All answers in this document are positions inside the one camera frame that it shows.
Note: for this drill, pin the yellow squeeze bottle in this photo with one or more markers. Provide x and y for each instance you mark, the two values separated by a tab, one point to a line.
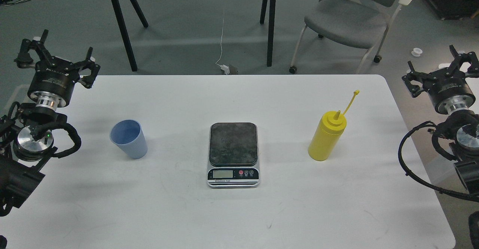
329	130

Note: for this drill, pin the digital kitchen scale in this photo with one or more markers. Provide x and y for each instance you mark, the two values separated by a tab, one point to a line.
233	156

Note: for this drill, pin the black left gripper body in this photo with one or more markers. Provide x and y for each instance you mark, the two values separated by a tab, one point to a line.
56	81

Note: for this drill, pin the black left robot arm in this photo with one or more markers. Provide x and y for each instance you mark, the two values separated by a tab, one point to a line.
32	133

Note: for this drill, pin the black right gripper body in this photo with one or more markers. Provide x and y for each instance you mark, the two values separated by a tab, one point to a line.
449	94

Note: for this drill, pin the blue ribbed plastic cup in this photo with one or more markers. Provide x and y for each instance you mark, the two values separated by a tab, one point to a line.
129	137

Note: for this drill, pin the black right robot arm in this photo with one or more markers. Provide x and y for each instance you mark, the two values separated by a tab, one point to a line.
456	139

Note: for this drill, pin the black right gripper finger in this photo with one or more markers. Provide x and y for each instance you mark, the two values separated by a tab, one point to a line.
454	69
418	82

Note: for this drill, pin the small white spool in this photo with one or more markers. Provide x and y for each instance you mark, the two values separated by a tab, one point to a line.
416	52

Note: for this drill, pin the grey office chair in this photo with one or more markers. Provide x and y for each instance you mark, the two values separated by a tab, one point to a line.
351	24

